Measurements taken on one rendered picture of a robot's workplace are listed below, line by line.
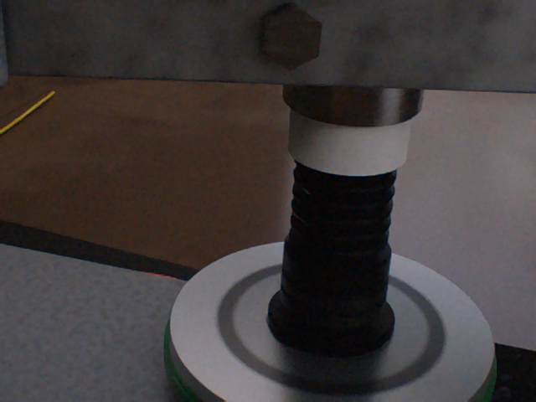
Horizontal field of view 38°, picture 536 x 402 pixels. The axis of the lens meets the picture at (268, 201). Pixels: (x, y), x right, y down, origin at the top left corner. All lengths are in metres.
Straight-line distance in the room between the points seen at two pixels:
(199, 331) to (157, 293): 0.13
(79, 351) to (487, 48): 0.35
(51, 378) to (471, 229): 2.09
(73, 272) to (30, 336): 0.09
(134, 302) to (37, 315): 0.07
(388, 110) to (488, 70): 0.06
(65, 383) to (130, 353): 0.05
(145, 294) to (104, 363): 0.09
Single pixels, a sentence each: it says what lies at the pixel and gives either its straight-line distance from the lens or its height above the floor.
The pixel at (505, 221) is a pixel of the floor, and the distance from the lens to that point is 2.62.
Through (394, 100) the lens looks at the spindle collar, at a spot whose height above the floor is 1.02.
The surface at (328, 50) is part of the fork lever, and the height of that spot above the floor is 1.05.
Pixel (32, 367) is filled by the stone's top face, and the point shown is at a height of 0.80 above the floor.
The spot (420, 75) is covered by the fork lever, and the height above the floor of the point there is 1.04.
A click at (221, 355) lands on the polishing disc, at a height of 0.85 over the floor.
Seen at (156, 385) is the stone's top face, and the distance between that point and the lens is 0.54.
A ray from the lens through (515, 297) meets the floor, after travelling 2.23.
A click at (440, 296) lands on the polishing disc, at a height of 0.85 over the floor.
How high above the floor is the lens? 1.15
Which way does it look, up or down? 27 degrees down
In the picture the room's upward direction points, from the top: 3 degrees clockwise
